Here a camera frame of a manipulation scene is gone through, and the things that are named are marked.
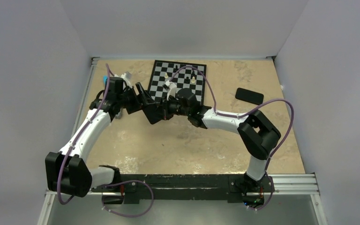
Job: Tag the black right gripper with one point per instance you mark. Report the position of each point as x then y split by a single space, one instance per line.
162 110

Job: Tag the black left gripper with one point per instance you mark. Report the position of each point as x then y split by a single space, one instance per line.
142 99

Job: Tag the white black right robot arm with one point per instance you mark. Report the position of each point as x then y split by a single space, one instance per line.
257 132

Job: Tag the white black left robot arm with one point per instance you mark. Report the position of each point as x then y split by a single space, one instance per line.
66 170

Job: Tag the blue grey red tool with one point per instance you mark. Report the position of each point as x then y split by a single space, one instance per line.
120 113

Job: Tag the black white chessboard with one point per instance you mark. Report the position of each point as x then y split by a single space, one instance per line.
183 79

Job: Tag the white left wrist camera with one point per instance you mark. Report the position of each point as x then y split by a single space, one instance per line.
126 77

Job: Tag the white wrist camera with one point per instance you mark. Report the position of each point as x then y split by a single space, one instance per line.
171 89
126 77

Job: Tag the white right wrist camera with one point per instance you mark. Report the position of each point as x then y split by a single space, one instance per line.
171 89

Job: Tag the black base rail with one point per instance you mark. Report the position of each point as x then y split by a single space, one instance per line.
233 188

